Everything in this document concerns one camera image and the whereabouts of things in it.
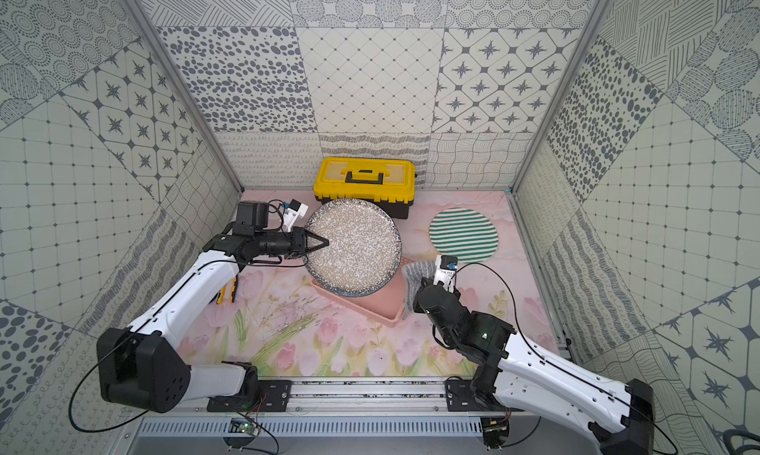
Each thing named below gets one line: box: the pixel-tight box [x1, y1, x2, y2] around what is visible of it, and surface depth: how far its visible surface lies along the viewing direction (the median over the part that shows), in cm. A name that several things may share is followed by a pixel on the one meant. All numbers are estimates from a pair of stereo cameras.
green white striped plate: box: [428, 207, 500, 265], surface depth 109 cm
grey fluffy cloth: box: [402, 261, 437, 315], surface depth 76 cm
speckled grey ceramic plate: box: [304, 198, 402, 298], surface depth 80 cm
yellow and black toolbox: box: [312, 157, 417, 219], surface depth 103 cm
